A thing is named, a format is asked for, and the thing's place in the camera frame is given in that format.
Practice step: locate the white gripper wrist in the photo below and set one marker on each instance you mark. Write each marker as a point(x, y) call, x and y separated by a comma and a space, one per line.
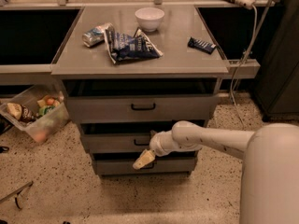
point(156, 144)

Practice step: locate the grey bottom drawer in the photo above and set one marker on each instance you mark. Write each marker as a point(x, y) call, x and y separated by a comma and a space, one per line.
point(174, 165)

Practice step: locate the brown snack bag in bin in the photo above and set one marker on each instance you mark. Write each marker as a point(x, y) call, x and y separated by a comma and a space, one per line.
point(20, 112)

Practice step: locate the orange fruit in bin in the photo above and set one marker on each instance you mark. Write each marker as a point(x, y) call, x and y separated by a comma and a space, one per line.
point(50, 101)

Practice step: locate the white ceramic bowl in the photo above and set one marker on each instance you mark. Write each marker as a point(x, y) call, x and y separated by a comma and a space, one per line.
point(149, 18)

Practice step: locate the dark cabinet on right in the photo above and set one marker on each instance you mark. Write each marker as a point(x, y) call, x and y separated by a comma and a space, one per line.
point(276, 89)

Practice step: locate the grey top drawer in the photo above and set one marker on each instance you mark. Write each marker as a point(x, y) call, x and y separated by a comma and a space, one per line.
point(136, 100)

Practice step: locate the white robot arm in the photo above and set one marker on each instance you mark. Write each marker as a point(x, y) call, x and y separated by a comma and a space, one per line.
point(270, 165)

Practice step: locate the grey drawer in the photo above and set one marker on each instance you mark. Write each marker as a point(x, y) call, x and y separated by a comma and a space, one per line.
point(174, 165)
point(136, 100)
point(122, 137)

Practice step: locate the blue chip bag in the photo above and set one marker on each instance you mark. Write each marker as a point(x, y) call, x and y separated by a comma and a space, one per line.
point(123, 47)

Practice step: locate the clear plastic storage bin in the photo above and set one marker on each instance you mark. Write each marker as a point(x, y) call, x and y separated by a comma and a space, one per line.
point(34, 98)

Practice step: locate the dark blue snack bar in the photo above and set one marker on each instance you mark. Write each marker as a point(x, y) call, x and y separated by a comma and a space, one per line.
point(201, 45)

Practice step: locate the crushed silver soda can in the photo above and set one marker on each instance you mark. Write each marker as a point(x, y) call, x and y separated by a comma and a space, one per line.
point(96, 34)

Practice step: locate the green packet in bin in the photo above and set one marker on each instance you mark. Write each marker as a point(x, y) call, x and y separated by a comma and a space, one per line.
point(45, 109)

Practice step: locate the grey drawer cabinet frame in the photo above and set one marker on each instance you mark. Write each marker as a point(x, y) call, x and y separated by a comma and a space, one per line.
point(179, 60)

